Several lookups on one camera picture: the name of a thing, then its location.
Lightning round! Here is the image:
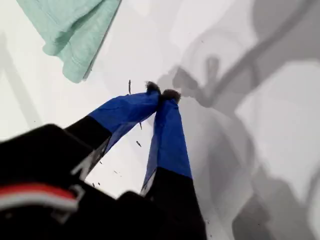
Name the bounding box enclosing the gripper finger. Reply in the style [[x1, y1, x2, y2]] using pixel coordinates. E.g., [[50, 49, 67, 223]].
[[63, 81, 162, 157], [140, 89, 208, 240]]

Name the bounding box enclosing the pale green T-shirt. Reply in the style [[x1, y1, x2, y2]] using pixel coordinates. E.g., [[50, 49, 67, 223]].
[[15, 0, 123, 84]]

